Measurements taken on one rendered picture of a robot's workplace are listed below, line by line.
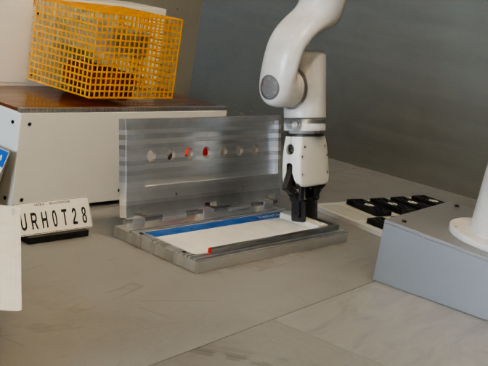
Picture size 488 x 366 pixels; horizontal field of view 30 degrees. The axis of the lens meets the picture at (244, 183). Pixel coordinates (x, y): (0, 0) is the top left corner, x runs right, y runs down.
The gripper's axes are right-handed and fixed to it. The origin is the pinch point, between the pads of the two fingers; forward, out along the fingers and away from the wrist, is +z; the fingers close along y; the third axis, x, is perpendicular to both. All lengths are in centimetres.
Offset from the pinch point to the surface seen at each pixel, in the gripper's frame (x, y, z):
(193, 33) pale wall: 197, 178, -54
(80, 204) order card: 17.1, -43.1, -3.9
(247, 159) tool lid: 11.4, -4.2, -10.0
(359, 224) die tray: -1.5, 17.8, 4.5
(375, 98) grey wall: 101, 189, -22
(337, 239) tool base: -6.6, 2.0, 5.4
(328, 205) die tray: 10.2, 23.1, 1.9
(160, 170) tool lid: 11.4, -28.9, -9.3
